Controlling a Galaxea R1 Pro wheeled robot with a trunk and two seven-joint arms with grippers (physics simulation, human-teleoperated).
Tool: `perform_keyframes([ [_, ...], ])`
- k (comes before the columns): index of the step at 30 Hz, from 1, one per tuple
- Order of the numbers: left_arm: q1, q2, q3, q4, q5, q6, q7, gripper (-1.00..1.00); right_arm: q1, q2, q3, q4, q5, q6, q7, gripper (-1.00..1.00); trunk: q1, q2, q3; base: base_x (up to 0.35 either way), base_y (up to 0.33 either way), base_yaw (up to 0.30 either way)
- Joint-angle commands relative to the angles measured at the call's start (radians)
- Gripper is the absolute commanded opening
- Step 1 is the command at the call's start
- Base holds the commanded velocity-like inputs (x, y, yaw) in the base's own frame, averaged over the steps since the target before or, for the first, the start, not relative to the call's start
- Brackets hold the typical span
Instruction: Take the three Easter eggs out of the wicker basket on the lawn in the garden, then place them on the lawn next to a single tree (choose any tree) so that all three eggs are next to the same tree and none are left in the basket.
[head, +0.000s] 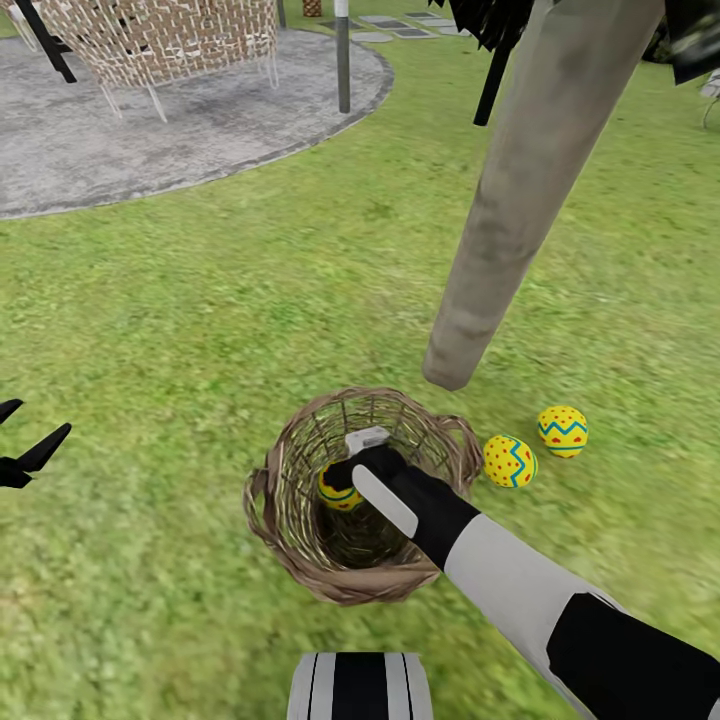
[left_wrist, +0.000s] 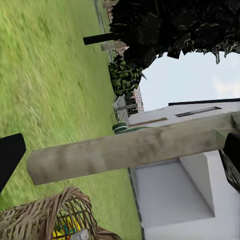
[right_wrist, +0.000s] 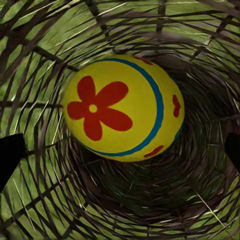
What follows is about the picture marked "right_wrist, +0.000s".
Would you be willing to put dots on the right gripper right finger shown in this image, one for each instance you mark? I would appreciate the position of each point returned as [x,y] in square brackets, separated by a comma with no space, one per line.
[232,149]

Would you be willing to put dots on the easter egg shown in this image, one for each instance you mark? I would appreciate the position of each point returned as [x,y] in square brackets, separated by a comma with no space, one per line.
[124,108]

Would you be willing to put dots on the wicker basket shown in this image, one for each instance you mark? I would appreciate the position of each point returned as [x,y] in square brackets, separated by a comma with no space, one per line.
[169,51]

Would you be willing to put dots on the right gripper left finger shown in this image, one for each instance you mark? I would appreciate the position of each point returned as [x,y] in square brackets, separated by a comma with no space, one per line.
[12,149]

